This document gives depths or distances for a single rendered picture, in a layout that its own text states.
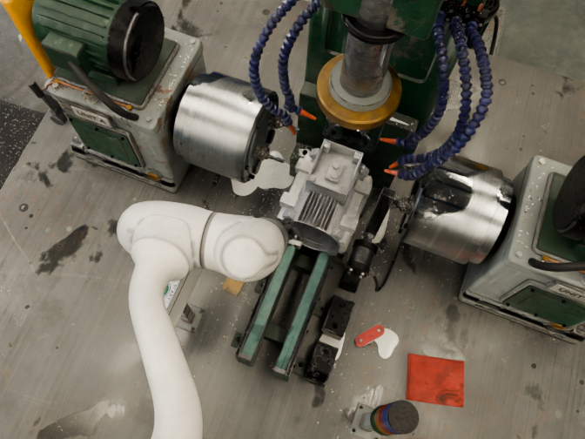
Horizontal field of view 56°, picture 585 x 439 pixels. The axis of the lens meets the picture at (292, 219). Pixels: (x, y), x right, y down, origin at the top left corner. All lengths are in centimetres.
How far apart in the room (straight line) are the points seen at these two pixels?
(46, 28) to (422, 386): 125
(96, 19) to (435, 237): 90
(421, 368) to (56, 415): 95
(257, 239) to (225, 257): 6
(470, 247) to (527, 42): 204
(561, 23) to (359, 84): 240
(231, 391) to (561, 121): 131
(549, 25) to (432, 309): 213
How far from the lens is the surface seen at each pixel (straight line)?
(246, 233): 89
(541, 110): 199
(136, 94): 141
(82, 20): 135
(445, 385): 157
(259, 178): 168
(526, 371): 166
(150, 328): 85
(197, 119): 138
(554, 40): 334
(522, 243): 133
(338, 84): 117
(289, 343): 141
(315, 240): 145
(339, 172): 133
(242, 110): 136
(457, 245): 136
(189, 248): 95
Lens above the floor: 231
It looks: 68 degrees down
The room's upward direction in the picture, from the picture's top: 5 degrees clockwise
